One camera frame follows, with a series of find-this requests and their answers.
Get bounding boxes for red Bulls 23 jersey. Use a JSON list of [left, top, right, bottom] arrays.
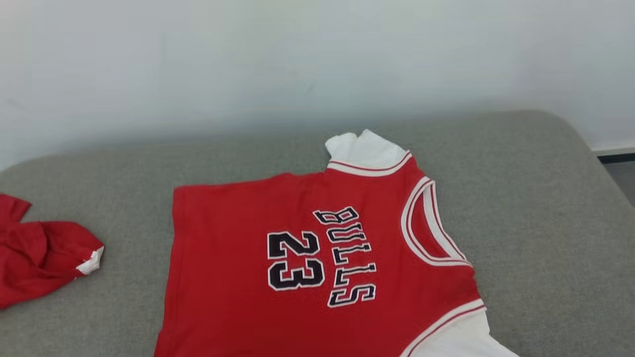
[[154, 129, 519, 357]]

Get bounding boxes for red shorts with white stripe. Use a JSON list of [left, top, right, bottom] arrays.
[[0, 193, 105, 310]]

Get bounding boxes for black baseboard strip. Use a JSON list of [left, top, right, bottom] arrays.
[[597, 153, 635, 165]]

